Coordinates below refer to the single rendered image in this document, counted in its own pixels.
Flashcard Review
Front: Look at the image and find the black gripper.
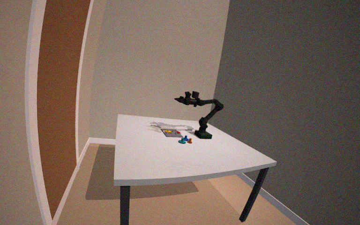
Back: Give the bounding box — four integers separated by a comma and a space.
174, 96, 193, 105

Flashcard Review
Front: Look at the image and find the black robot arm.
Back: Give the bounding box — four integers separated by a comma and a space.
185, 91, 224, 133

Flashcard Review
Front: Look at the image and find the teal gear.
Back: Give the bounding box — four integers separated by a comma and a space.
178, 138, 186, 144

